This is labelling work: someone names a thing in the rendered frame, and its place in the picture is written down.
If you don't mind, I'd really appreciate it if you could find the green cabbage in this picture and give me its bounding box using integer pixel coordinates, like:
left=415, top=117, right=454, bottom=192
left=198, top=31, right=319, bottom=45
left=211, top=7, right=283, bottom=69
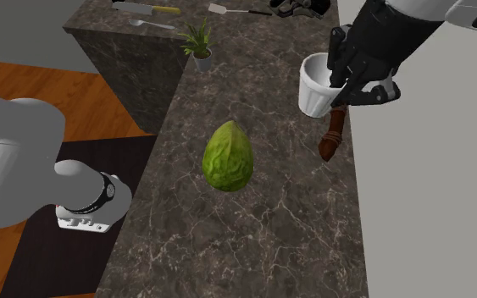
left=201, top=119, right=255, bottom=193

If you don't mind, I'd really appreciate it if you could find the spatula with black handle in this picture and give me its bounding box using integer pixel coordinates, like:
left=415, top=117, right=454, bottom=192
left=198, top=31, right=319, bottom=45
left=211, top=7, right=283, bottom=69
left=208, top=3, right=274, bottom=18

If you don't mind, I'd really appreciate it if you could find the silver spoon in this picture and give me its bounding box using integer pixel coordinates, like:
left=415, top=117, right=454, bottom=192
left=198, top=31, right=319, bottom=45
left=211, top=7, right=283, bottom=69
left=128, top=18, right=177, bottom=31

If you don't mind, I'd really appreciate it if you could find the knife with yellow handle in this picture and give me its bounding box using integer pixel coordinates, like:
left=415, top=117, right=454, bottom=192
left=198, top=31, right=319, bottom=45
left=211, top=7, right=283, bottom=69
left=111, top=0, right=182, bottom=17

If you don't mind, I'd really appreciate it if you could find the black cluttered object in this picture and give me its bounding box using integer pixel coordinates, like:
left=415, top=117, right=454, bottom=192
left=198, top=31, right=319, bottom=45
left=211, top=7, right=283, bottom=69
left=268, top=0, right=332, bottom=20

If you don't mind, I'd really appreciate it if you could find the small potted green plant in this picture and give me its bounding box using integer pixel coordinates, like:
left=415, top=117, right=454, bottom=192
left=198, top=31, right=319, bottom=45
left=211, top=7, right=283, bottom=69
left=178, top=16, right=219, bottom=74

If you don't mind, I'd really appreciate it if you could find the brown wooden handle tool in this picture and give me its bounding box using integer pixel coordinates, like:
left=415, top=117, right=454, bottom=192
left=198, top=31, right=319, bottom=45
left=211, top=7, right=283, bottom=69
left=318, top=104, right=349, bottom=163

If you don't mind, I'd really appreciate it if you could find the white ribbed cup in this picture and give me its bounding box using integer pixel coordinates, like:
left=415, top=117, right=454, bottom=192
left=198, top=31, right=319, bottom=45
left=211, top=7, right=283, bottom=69
left=297, top=52, right=347, bottom=119

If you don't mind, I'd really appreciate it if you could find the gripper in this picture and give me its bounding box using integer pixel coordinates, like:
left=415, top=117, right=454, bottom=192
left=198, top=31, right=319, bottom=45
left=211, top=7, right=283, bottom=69
left=327, top=0, right=446, bottom=108

